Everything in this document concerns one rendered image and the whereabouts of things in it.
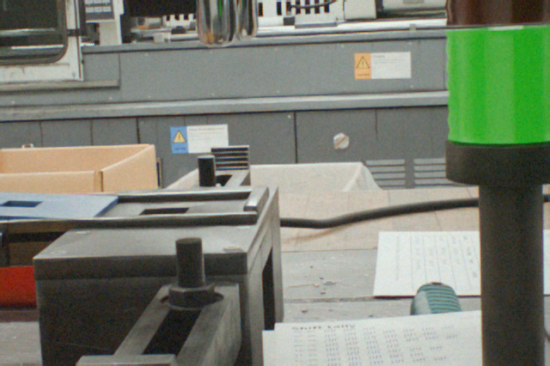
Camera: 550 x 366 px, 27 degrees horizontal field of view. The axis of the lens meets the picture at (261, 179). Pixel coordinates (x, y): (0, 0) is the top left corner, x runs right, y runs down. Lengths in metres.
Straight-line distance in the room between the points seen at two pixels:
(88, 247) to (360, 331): 0.14
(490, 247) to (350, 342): 0.15
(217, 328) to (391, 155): 4.66
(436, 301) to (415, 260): 0.21
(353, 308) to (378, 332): 0.24
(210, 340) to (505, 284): 0.12
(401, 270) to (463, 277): 0.05
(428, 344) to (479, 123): 0.17
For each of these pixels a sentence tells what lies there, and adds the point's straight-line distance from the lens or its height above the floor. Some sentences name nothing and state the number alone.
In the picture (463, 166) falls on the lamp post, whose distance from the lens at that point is 0.35.
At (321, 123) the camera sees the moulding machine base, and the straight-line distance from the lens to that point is 5.10.
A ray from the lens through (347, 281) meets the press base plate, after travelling 0.83.
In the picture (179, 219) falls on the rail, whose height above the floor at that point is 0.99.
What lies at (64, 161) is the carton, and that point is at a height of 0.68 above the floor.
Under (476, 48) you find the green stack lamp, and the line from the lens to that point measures 0.35.
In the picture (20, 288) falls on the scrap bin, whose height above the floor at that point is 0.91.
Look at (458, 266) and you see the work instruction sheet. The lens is 0.86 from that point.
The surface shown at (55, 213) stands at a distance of 0.63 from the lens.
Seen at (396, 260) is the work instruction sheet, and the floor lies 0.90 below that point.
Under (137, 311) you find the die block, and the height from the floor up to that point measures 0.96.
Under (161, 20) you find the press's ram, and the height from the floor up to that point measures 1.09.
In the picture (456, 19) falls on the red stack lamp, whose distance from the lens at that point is 0.35.
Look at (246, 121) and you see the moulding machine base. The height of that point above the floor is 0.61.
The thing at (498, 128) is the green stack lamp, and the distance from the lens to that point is 0.35.
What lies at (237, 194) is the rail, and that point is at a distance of 0.68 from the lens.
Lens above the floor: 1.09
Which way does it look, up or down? 8 degrees down
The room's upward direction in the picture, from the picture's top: 3 degrees counter-clockwise
